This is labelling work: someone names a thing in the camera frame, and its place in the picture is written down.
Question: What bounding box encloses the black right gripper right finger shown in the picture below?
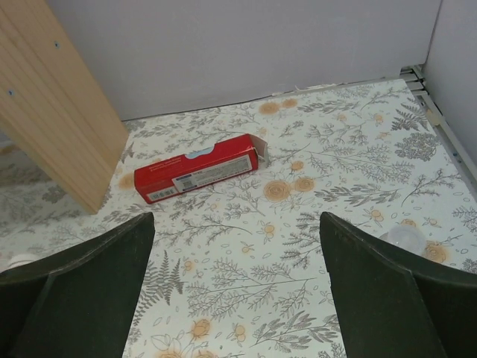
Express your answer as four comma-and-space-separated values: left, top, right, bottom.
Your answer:
320, 212, 476, 357

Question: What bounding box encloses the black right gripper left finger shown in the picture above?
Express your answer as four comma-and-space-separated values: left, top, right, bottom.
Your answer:
1, 213, 155, 357

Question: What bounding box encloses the white bottle cap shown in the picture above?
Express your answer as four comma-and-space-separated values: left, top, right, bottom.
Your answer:
7, 254, 37, 269

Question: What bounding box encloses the red toothpaste box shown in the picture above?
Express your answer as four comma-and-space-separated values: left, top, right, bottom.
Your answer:
133, 134, 269, 204

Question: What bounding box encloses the wooden shelf unit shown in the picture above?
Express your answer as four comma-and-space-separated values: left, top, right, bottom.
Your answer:
1, 1, 128, 214

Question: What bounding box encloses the aluminium table edge rail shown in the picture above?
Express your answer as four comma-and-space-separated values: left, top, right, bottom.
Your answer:
399, 65, 476, 191

